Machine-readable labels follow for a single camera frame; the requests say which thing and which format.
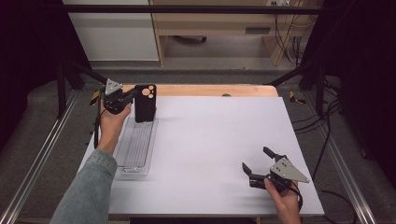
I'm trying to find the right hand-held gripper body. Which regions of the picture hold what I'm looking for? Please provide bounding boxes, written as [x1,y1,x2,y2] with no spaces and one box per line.
[265,154,311,192]

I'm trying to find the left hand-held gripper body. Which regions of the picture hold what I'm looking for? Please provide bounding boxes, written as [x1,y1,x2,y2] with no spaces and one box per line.
[102,77,133,116]

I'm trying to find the black phone case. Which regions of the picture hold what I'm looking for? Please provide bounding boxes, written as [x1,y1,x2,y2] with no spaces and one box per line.
[134,83,158,123]

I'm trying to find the clear plastic tray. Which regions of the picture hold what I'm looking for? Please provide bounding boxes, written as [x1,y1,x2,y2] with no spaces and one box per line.
[114,115,160,178]

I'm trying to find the person's left hand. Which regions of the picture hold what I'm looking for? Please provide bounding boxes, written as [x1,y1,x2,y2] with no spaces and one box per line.
[99,100,133,140]

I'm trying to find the person's right hand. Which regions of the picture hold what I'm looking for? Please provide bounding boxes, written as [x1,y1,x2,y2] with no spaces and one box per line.
[263,177,302,216]

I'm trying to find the yellow black floor tape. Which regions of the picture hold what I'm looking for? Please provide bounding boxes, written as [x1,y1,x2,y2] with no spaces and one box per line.
[89,90,103,107]
[289,91,306,105]

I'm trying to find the black metal stand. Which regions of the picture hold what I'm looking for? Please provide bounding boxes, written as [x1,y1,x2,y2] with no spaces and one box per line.
[55,59,110,119]
[263,58,327,119]

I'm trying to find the white table board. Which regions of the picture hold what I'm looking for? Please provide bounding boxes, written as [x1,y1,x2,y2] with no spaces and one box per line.
[78,95,326,217]

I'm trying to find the white cabinet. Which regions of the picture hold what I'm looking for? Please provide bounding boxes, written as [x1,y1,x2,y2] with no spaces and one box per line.
[62,0,160,62]

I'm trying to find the light wooden desk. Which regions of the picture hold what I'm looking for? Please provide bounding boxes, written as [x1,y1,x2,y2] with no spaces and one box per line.
[148,0,324,67]

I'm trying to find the grey desk label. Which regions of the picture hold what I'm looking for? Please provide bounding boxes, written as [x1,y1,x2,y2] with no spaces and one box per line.
[245,26,272,35]

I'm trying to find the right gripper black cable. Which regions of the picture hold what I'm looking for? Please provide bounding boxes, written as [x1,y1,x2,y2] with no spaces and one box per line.
[289,179,304,213]

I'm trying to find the aluminium floor rail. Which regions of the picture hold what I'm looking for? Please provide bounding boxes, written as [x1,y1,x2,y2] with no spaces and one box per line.
[302,91,378,224]
[0,89,79,224]

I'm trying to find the black floor cables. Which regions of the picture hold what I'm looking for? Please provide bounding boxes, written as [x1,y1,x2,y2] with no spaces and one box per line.
[291,77,360,224]

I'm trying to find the black horizontal frame bar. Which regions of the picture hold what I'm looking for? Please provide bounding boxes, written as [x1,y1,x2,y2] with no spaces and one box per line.
[60,4,325,15]

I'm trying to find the hanging desk cables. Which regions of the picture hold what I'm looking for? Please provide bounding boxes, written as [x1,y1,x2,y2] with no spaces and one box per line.
[273,13,314,67]

